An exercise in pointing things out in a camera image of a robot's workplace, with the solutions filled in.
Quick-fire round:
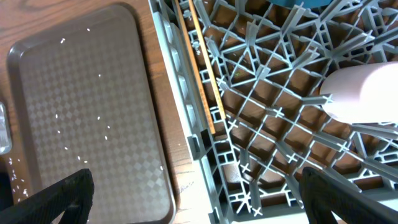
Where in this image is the pink cup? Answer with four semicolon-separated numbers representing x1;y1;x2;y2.
320;62;397;124

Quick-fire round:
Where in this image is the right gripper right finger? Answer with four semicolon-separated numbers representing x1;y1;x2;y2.
299;167;397;224

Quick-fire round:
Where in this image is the wooden chopstick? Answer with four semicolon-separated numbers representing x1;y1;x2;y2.
174;0;216;134
188;0;226;119

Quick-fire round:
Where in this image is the black tray bin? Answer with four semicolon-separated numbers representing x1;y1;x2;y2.
0;172;14;211

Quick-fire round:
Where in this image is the grey dishwasher rack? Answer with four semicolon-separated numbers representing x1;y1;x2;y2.
149;0;397;223

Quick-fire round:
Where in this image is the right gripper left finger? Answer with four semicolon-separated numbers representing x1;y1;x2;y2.
1;169;95;224

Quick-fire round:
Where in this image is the dark blue bowl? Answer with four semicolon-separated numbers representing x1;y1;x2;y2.
268;0;332;9

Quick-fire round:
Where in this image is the clear plastic bin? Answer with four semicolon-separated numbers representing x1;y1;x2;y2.
0;103;12;155

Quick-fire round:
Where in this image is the brown serving tray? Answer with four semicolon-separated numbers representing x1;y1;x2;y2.
7;3;175;223

